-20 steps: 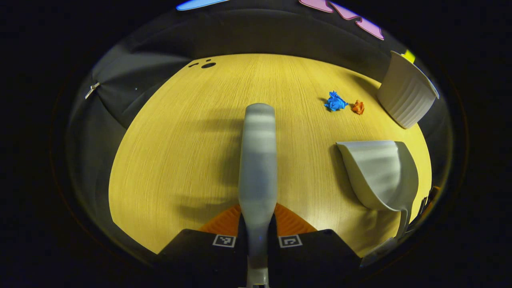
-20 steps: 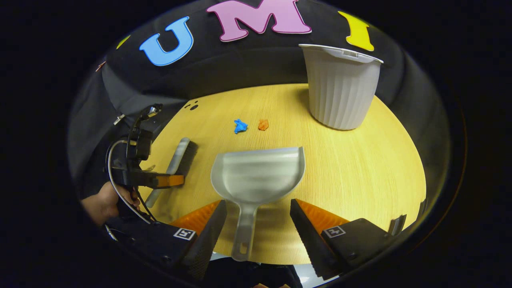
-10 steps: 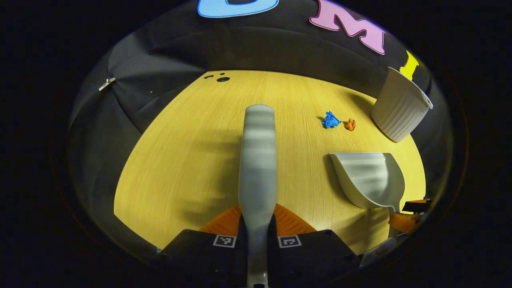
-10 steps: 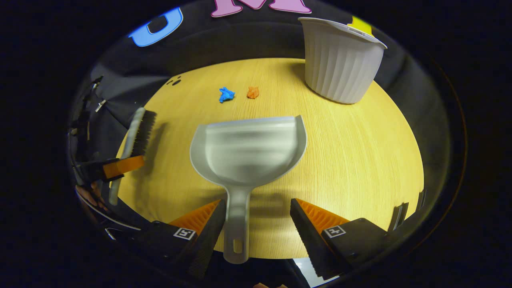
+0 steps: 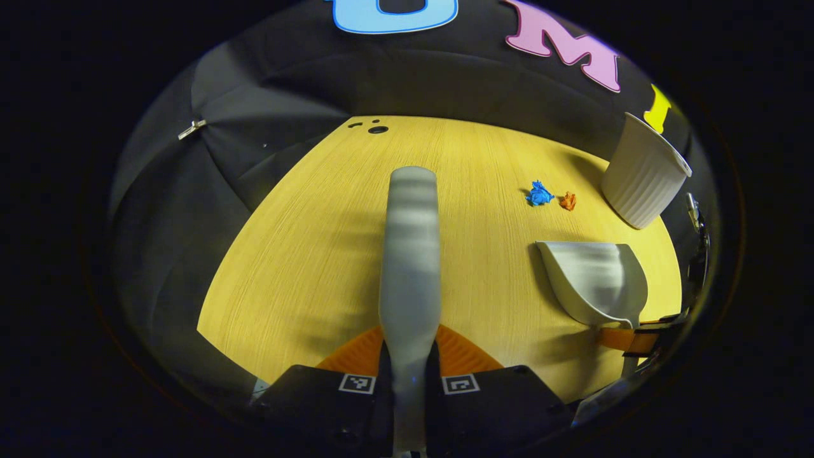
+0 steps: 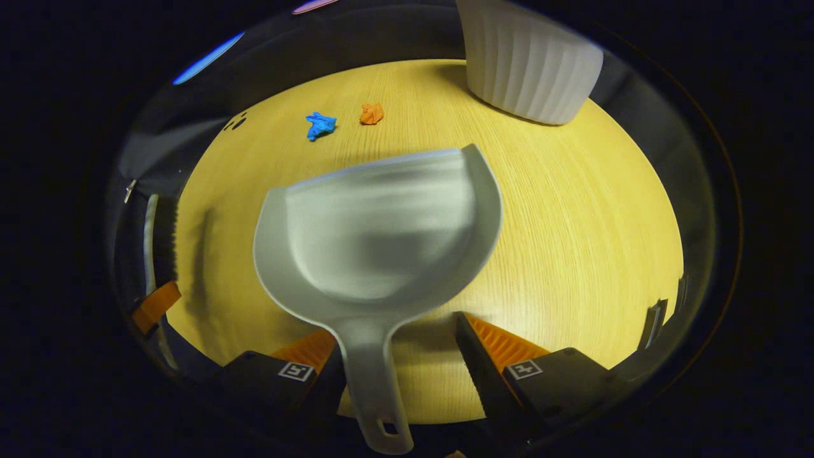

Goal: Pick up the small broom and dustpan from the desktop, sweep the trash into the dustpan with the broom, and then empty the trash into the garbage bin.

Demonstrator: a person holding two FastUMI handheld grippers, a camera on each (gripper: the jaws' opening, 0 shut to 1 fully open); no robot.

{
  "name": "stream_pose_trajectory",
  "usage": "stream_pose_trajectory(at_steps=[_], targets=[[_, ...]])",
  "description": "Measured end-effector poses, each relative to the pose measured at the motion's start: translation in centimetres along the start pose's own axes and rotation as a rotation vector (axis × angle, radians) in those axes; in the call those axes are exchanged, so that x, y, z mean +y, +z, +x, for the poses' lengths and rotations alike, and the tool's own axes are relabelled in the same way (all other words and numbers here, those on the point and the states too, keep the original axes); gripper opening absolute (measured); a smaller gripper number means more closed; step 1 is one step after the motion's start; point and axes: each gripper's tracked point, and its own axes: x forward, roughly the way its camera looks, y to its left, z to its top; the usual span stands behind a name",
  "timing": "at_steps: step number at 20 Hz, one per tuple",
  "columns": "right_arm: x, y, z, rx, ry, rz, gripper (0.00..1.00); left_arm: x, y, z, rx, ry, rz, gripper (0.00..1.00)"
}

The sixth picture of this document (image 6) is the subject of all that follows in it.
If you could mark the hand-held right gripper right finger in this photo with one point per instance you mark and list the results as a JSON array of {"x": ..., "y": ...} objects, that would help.
[{"x": 486, "y": 381}]

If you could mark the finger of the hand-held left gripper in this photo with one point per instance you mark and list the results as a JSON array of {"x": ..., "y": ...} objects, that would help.
[{"x": 156, "y": 308}]

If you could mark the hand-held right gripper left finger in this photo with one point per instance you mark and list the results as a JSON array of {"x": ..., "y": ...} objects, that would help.
[{"x": 321, "y": 394}]

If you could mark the small white broom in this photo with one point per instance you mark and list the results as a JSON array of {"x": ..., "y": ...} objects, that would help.
[{"x": 159, "y": 242}]

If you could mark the white plastic dustpan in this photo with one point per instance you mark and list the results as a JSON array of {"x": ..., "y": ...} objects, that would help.
[{"x": 381, "y": 235}]

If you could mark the blue paper scrap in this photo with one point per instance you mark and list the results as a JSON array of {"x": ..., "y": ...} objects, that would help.
[{"x": 320, "y": 125}]

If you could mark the orange paper scrap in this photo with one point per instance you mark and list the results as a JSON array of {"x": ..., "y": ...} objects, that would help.
[{"x": 372, "y": 114}]

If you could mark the white ribbed garbage bin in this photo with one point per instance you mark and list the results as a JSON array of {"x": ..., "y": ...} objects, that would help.
[{"x": 528, "y": 63}]

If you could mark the wooden desktop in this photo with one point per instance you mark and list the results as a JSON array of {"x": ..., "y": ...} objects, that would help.
[{"x": 572, "y": 222}]

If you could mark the silver metal clip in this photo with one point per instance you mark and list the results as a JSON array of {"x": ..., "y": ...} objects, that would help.
[{"x": 129, "y": 189}]

